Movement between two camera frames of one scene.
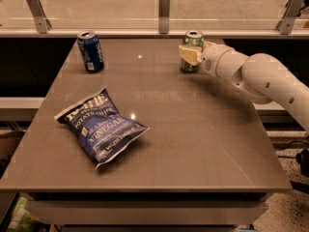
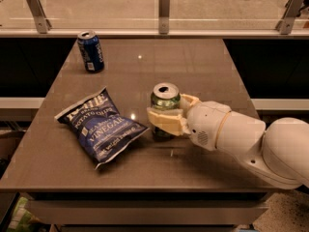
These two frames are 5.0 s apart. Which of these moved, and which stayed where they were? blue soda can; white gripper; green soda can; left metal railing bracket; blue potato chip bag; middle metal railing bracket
Moved: green soda can; white gripper
Stayed: blue soda can; middle metal railing bracket; blue potato chip bag; left metal railing bracket
